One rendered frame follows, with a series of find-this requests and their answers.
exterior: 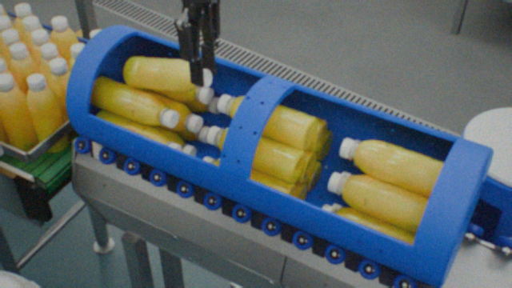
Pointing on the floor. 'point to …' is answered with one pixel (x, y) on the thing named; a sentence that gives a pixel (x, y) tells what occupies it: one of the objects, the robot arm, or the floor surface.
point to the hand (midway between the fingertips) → (202, 66)
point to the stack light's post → (86, 17)
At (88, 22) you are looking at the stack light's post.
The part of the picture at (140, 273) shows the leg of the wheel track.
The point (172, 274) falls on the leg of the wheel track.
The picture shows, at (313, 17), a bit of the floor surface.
